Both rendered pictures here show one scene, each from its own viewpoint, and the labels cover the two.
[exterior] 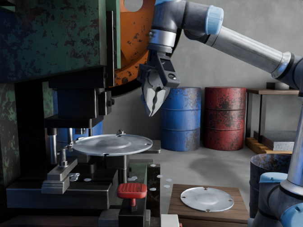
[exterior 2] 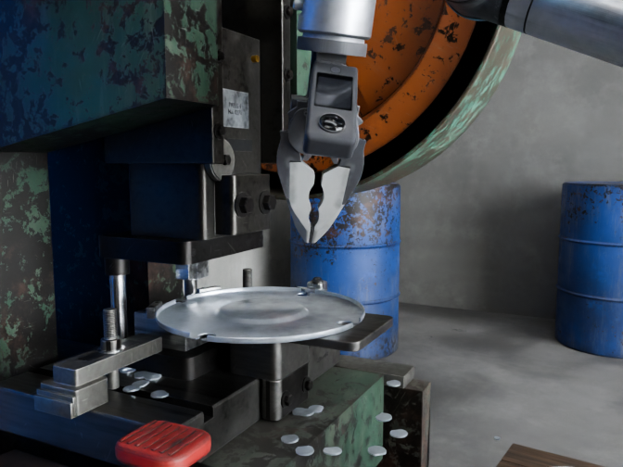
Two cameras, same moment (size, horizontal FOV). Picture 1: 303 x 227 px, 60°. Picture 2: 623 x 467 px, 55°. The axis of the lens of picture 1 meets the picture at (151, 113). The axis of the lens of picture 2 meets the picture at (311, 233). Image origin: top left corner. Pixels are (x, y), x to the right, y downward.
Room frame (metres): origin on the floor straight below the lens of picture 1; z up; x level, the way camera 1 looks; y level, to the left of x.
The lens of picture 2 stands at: (0.22, -0.27, 0.99)
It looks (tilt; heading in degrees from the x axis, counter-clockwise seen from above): 7 degrees down; 25
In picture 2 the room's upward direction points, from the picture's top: straight up
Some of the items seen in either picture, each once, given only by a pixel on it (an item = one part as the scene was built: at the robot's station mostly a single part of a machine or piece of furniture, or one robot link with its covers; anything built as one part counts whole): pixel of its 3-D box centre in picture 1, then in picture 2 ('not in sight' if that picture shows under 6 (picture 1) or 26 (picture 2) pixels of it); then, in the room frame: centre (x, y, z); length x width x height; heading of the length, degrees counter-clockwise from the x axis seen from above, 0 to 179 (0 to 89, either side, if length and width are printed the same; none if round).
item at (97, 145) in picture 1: (113, 143); (261, 310); (0.94, 0.14, 0.78); 0.29 x 0.29 x 0.01
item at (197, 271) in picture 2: (80, 128); (194, 264); (0.94, 0.26, 0.84); 0.05 x 0.03 x 0.04; 178
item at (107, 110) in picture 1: (88, 73); (209, 129); (0.94, 0.23, 1.04); 0.17 x 0.15 x 0.30; 88
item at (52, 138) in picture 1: (52, 143); (118, 294); (0.86, 0.33, 0.81); 0.02 x 0.02 x 0.14
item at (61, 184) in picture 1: (62, 165); (106, 350); (0.77, 0.27, 0.76); 0.17 x 0.06 x 0.10; 178
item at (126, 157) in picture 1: (126, 161); (292, 361); (0.94, 0.09, 0.72); 0.25 x 0.14 x 0.14; 88
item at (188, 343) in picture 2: (80, 150); (193, 318); (0.94, 0.26, 0.76); 0.15 x 0.09 x 0.05; 178
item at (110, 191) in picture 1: (80, 171); (191, 371); (0.94, 0.27, 0.68); 0.45 x 0.30 x 0.06; 178
